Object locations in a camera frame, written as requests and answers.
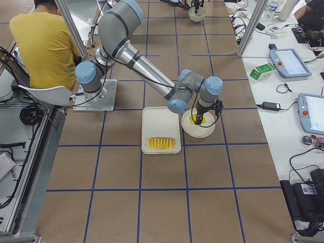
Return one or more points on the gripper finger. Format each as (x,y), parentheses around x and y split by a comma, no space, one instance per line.
(196,6)

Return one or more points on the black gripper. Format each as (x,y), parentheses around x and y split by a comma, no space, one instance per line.
(201,111)

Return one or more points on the yellow lemon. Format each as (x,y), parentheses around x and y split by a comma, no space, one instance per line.
(191,118)

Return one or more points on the white ceramic bowl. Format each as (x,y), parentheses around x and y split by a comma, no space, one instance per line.
(197,17)

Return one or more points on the cream round plate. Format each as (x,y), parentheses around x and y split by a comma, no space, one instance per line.
(195,130)

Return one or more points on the white rectangular tray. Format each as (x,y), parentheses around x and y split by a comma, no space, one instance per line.
(160,122)

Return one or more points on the sliced yellow bread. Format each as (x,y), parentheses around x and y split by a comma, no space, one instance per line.
(161,143)

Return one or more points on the black power adapter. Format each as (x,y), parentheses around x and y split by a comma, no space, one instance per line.
(271,106)

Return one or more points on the plastic water bottle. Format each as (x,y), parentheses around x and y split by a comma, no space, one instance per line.
(270,10)

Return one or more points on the green white carton box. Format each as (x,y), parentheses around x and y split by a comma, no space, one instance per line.
(262,71)

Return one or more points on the upper teach pendant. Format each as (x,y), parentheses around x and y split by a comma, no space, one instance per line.
(288,63)

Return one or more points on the teach pendant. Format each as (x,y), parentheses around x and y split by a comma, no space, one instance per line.
(310,110)
(288,63)

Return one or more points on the lower teach pendant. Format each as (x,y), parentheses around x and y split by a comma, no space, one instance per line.
(310,110)

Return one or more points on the white chair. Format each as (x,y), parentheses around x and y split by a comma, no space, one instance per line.
(58,95)

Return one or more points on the person in yellow shirt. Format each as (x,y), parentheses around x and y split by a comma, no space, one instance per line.
(45,44)

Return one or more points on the aluminium frame post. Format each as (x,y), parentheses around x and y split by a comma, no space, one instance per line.
(254,20)

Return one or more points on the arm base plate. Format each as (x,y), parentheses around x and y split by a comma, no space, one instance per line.
(102,100)

